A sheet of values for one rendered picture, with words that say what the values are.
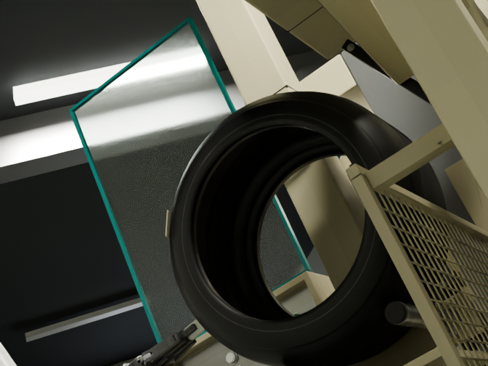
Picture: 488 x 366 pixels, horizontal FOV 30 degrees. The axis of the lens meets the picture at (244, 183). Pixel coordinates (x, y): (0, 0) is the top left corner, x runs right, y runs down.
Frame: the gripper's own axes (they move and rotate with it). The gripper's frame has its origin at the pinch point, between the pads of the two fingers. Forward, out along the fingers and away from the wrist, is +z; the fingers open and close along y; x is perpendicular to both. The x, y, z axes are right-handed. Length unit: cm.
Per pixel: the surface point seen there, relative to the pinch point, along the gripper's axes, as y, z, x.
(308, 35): 9, 60, -43
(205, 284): -12.9, 12.7, -0.9
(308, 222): 26.1, 28.3, -13.4
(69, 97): 235, -115, -272
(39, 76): 201, -109, -271
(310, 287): 50, 11, -9
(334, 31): 14, 64, -43
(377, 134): -10, 61, -3
